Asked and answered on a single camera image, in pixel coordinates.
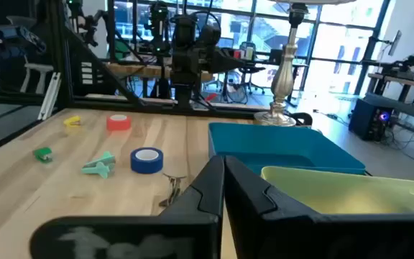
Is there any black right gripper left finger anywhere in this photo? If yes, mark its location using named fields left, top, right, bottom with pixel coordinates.
left=29, top=155, right=226, bottom=259

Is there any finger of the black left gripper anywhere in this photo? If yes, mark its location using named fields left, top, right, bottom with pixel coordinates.
left=224, top=50, right=247, bottom=71

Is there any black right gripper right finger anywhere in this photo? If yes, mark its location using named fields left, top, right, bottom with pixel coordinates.
left=224, top=155, right=414, bottom=259

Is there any black staple remover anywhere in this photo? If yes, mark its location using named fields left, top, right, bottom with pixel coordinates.
left=158, top=173, right=187, bottom=208

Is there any blue tape roll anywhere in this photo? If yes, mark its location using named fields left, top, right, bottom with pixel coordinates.
left=130, top=147, right=165, bottom=175

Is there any red tape roll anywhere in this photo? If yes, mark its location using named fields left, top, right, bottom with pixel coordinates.
left=106, top=114, right=132, bottom=132

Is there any teal staple remover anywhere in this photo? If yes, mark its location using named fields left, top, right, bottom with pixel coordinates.
left=84, top=150, right=116, bottom=168
left=80, top=161, right=116, bottom=180

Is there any yellow mini stapler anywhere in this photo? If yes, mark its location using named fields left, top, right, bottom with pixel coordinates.
left=63, top=115, right=82, bottom=127

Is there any green mini stapler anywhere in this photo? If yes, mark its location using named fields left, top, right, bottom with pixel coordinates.
left=32, top=146, right=54, bottom=163

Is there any monitor on arm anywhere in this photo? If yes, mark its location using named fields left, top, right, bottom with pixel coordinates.
left=386, top=29, right=403, bottom=58

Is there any black office chair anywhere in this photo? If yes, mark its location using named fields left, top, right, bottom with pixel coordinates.
left=237, top=41, right=265, bottom=95

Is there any floor fan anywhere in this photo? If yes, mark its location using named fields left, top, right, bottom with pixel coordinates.
left=224, top=70, right=248, bottom=105

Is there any silver lamp stand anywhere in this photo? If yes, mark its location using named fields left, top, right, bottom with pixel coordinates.
left=253, top=0, right=359, bottom=127

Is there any yellow plastic bin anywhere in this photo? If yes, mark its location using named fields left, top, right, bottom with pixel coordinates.
left=260, top=165, right=414, bottom=216

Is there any wooden desk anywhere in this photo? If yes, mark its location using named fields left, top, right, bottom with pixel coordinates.
left=106, top=61, right=215, bottom=100

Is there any teal plastic bin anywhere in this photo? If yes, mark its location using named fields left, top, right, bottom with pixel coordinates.
left=208, top=122, right=367, bottom=176

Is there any black computer tower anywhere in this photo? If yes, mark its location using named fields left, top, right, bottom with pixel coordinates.
left=349, top=97, right=395, bottom=142

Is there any silver aluminium extrusion bar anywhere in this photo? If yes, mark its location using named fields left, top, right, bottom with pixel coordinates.
left=37, top=71, right=63, bottom=122

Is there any wooden workbench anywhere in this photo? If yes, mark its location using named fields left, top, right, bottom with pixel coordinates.
left=367, top=53, right=414, bottom=93

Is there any white stool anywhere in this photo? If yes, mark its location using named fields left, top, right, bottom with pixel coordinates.
left=19, top=63, right=55, bottom=95

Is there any grey metal bench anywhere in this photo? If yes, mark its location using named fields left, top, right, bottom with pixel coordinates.
left=363, top=92, right=414, bottom=165

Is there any blue equipment housing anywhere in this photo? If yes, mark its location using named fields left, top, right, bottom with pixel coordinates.
left=0, top=24, right=47, bottom=55

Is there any black aluminium table frame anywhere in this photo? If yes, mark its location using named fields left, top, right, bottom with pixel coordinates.
left=0, top=0, right=314, bottom=161

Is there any black floor cable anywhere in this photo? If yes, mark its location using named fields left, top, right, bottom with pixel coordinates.
left=313, top=107, right=350, bottom=127

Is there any tangle of floor cables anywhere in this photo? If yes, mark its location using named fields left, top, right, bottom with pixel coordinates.
left=382, top=122, right=414, bottom=163

